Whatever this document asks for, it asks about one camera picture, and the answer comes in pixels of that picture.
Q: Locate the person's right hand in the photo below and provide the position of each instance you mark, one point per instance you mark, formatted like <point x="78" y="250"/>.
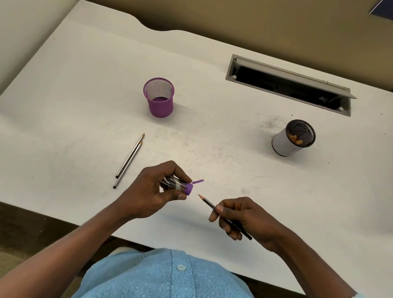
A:
<point x="252" y="219"/>

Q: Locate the person's left hand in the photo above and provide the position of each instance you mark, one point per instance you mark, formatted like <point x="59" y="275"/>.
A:
<point x="142" y="197"/>

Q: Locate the black silver striped pencil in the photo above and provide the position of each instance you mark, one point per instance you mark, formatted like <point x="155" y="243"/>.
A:
<point x="141" y="138"/>
<point x="116" y="184"/>
<point x="206" y="202"/>

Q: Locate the purple clear tube sharpener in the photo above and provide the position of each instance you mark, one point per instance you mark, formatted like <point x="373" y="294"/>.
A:
<point x="188" y="189"/>

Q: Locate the purple mesh pencil cup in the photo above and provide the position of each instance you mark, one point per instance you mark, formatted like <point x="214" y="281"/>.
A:
<point x="160" y="108"/>

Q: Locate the person's left forearm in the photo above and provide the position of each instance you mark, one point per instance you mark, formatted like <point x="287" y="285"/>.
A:
<point x="59" y="255"/>

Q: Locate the person's right forearm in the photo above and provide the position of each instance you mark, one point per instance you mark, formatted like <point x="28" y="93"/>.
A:
<point x="312" y="275"/>

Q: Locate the white shoe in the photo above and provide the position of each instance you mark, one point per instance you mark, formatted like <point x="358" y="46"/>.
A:
<point x="124" y="250"/>

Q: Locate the white cup with black rim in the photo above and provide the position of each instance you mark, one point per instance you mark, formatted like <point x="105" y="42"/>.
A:
<point x="282" y="144"/>

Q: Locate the light blue patterned shirt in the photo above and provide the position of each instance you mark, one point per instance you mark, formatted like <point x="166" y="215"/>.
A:
<point x="167" y="291"/>

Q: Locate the tan back partition panel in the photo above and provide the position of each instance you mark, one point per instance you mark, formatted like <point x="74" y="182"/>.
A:
<point x="231" y="14"/>

